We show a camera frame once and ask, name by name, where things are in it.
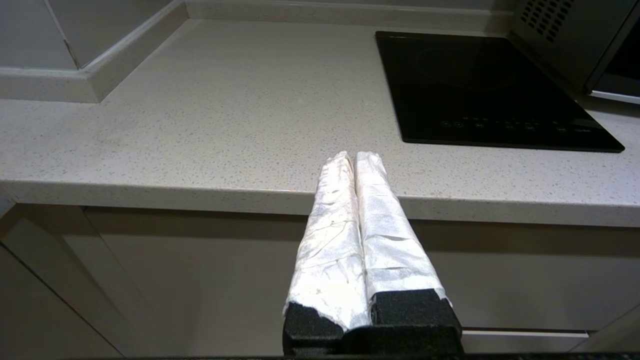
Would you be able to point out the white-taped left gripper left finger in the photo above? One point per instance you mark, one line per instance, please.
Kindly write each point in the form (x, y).
(330, 250)

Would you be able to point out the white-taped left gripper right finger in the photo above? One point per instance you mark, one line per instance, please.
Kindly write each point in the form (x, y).
(390, 240)

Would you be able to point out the silver Panasonic microwave oven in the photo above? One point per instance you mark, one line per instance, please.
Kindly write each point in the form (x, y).
(565, 35)

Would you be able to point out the beige cabinet front panel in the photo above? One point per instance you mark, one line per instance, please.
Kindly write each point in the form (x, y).
(200, 280)

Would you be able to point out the black glass induction cooktop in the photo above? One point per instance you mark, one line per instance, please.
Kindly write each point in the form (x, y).
(475, 85)

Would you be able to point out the beige countertop upstand trim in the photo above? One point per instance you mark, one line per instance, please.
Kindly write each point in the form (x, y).
(135, 50)

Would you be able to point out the angled beige cabinet panel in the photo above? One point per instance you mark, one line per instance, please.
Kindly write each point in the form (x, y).
(50, 260)

